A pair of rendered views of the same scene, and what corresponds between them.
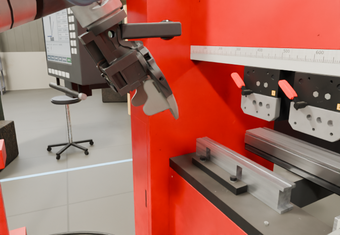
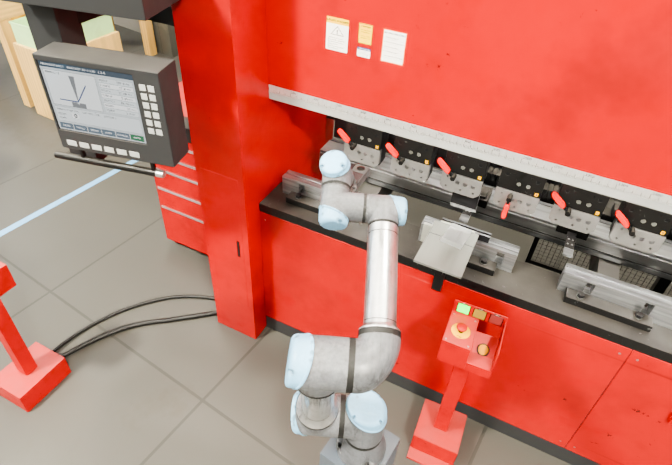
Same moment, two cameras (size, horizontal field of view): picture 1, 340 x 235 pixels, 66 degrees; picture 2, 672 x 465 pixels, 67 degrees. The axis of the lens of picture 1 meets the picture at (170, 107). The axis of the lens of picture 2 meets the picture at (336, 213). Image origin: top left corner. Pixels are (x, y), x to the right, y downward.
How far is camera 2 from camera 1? 1.28 m
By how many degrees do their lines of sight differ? 42
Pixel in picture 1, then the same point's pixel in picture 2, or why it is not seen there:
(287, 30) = (389, 105)
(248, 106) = (352, 154)
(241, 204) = (354, 230)
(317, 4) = (412, 95)
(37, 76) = not seen: outside the picture
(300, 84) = (399, 144)
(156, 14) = (242, 69)
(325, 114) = (417, 166)
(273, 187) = not seen: hidden behind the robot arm
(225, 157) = not seen: hidden behind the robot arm
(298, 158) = (378, 173)
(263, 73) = (367, 131)
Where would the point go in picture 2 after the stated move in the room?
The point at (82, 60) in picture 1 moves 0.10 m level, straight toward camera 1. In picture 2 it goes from (171, 141) to (191, 151)
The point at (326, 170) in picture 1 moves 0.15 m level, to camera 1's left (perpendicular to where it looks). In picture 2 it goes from (401, 180) to (375, 190)
